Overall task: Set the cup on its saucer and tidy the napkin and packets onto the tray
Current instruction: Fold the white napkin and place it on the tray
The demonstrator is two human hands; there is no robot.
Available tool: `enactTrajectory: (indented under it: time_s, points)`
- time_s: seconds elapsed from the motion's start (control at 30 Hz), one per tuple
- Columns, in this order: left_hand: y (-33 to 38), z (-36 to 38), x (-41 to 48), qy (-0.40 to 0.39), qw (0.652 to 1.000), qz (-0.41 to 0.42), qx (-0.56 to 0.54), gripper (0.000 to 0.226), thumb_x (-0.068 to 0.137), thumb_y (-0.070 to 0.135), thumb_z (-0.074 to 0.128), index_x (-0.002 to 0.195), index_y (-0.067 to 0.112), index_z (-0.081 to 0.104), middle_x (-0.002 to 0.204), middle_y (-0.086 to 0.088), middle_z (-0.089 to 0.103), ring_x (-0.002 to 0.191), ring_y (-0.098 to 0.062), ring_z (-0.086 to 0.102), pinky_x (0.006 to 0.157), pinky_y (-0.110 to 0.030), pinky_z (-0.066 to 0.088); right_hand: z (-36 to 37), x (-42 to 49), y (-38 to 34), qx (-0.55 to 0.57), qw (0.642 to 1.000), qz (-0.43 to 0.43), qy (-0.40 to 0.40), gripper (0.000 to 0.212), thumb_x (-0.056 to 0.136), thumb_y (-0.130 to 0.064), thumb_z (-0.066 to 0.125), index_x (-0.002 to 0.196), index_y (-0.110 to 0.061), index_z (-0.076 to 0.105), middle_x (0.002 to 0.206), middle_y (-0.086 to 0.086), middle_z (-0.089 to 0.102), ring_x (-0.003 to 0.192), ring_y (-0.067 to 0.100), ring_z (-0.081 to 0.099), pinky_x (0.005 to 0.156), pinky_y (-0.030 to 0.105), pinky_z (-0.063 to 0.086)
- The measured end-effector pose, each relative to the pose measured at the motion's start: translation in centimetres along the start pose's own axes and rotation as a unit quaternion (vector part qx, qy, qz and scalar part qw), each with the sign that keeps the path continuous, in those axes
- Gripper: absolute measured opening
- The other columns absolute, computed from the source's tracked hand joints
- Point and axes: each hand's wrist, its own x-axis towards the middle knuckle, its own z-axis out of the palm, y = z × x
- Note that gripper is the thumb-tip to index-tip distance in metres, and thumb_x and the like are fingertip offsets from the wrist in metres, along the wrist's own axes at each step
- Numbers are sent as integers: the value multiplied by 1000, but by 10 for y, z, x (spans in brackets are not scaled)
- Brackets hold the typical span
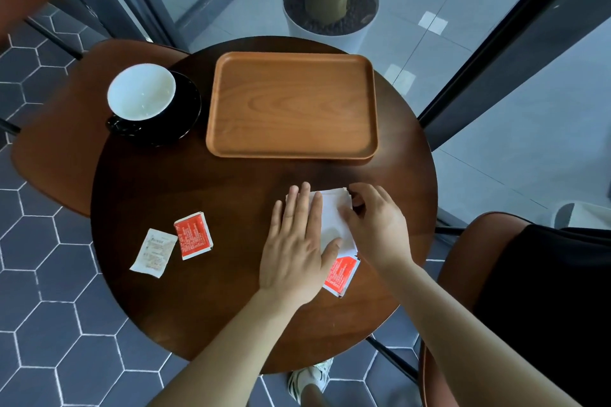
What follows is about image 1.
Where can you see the person's left hand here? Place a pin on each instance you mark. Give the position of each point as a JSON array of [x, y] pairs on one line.
[[291, 263]]

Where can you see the person's right hand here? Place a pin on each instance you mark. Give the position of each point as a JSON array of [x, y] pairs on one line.
[[379, 235]]

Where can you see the person's right thumb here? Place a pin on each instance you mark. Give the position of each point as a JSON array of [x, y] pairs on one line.
[[349, 219]]

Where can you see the person's left thumb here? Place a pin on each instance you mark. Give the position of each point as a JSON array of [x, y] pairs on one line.
[[332, 251]]

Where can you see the person's left middle finger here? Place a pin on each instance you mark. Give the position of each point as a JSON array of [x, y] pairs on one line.
[[302, 206]]

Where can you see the person's left little finger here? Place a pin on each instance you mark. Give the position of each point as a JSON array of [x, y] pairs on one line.
[[276, 220]]

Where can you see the white paper napkin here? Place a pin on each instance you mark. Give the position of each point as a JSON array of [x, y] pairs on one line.
[[334, 216]]

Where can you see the person's left forearm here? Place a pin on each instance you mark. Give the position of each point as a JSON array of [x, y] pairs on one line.
[[229, 354]]

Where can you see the person's right forearm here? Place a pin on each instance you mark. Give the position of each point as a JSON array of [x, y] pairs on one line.
[[458, 340]]

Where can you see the red sauce packet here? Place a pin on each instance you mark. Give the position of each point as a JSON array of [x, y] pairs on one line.
[[341, 275], [192, 235]]

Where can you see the wooden rectangular tray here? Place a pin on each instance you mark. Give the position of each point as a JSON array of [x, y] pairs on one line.
[[291, 106]]

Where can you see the person's white shoe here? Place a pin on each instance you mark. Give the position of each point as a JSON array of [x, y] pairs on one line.
[[310, 375]]

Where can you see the white sugar packet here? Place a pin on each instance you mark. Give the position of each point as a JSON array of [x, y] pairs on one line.
[[153, 252]]

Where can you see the black saucer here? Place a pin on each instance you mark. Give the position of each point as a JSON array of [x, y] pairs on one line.
[[184, 111]]

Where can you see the white plant pot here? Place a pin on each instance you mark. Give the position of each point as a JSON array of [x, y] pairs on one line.
[[329, 37]]

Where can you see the white ceramic cup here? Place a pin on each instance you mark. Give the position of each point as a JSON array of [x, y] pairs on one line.
[[141, 92]]

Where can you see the person's black clothing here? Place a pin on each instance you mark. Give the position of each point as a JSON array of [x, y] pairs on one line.
[[549, 306]]

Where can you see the white round container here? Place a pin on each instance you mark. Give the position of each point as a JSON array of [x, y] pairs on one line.
[[580, 216]]

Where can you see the black window frame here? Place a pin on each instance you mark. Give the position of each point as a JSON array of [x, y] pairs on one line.
[[501, 49]]

